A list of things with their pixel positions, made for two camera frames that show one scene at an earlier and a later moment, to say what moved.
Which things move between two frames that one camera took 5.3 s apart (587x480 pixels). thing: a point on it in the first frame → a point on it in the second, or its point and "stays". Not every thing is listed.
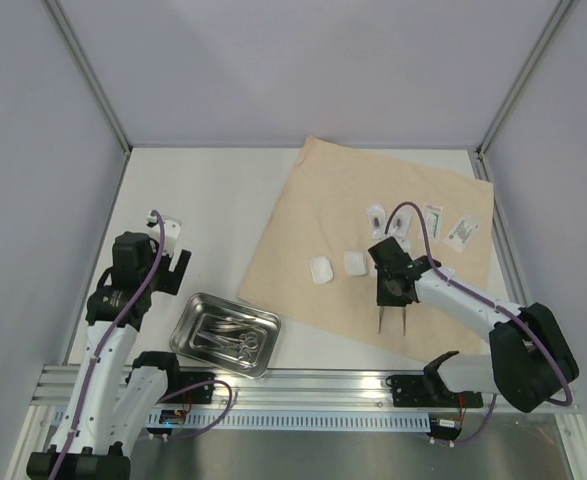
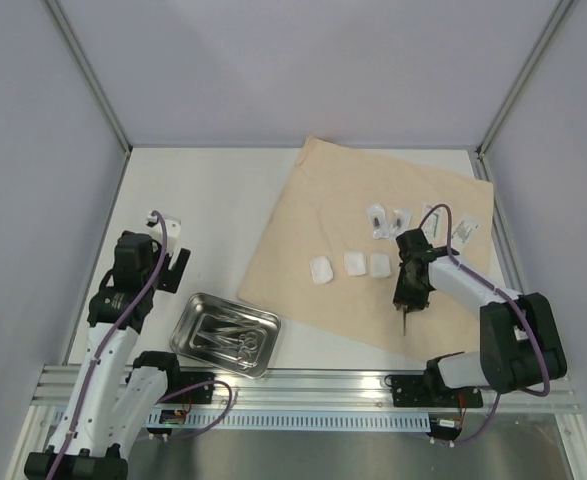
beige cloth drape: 315,265 stays
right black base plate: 417,391 stays
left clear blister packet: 377,217 stays
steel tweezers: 237,321 → 199,339
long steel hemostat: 244,322 → 250,336
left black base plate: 177,381 stays
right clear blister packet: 400,225 stays
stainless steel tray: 225,335 stays
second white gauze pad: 355,263 stays
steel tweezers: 380,311 → 252,326
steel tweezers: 230,326 → 240,341
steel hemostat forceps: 247,341 → 237,356
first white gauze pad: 321,269 stays
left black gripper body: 168,280 stays
